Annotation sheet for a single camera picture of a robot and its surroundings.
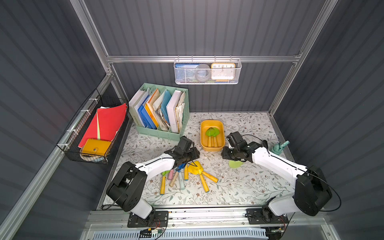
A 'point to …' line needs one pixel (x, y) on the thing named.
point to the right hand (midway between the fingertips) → (226, 152)
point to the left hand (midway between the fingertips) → (196, 153)
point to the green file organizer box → (160, 111)
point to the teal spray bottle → (277, 148)
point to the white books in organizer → (175, 108)
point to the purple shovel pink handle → (171, 174)
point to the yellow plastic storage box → (205, 124)
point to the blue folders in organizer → (146, 117)
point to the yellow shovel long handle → (205, 185)
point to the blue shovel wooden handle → (179, 168)
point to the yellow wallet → (96, 147)
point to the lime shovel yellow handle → (186, 172)
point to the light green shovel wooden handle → (234, 164)
